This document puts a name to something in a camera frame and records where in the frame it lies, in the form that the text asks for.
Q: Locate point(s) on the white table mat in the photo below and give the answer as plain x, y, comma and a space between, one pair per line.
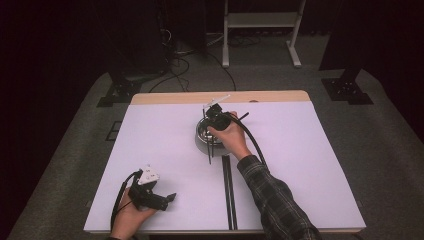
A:
160, 140

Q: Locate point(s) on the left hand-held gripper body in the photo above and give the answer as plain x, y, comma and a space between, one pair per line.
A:
145, 195

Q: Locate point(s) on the white metal stand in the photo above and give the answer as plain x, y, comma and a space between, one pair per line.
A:
261, 19

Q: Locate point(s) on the metal bowl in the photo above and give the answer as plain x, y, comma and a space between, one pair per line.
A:
201, 131

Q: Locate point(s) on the black stand base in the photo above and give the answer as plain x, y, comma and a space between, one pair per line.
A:
346, 90
121, 91

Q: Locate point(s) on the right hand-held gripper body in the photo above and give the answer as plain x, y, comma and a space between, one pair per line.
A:
218, 120

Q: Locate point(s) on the person's left hand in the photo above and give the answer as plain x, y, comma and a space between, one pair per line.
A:
128, 216

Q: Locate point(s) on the person's right hand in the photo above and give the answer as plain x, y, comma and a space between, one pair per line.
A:
233, 140

